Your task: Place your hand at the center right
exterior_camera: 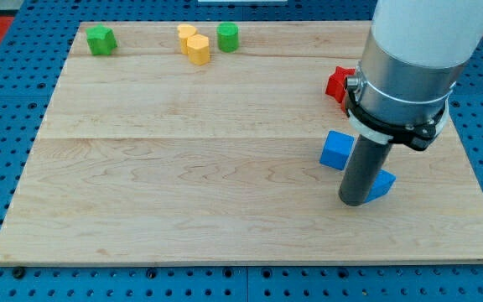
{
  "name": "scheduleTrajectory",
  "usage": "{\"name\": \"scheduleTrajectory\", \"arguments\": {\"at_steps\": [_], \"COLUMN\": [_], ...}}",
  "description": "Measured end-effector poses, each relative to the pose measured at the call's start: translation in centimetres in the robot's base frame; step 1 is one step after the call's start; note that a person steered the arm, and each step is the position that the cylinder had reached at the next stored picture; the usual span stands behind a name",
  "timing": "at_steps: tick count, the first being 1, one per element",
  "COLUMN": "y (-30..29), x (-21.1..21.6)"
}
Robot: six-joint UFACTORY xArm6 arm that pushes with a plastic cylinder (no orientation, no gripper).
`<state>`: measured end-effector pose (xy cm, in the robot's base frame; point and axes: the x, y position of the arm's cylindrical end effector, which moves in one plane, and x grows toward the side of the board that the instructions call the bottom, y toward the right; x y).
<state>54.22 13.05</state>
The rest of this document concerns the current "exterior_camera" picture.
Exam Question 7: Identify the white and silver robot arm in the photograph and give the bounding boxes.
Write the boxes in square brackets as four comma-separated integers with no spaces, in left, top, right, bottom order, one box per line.
[339,0,483,206]

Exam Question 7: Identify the red star block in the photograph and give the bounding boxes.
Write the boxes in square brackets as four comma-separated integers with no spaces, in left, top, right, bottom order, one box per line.
[325,66,356,112]

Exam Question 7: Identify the yellow heart block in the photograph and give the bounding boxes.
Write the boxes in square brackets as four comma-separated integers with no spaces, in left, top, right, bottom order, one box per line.
[177,23,198,55]

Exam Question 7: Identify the wooden board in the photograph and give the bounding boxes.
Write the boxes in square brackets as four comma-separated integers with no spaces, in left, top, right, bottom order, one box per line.
[0,21,483,267]

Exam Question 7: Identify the blue cube block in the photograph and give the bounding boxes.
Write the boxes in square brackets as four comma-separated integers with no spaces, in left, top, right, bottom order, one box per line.
[319,130,355,170]

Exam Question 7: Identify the green cylinder block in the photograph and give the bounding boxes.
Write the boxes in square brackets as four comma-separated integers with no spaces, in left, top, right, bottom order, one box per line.
[216,22,239,53]

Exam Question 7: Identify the black and white clamp ring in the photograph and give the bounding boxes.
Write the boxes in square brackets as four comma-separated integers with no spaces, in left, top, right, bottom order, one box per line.
[344,70,456,153]

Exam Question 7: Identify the green star block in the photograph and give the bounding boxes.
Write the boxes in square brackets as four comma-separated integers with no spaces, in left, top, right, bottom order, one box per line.
[86,23,117,55]

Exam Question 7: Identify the blue triangular block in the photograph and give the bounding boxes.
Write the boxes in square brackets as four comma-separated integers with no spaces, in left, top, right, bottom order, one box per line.
[365,169,397,203]

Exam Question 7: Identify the yellow hexagon block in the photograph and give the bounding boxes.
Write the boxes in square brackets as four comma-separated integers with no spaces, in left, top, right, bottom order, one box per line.
[187,34,210,65]

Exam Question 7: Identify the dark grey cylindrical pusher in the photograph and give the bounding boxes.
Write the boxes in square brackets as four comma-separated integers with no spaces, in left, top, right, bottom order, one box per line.
[338,135,392,206]

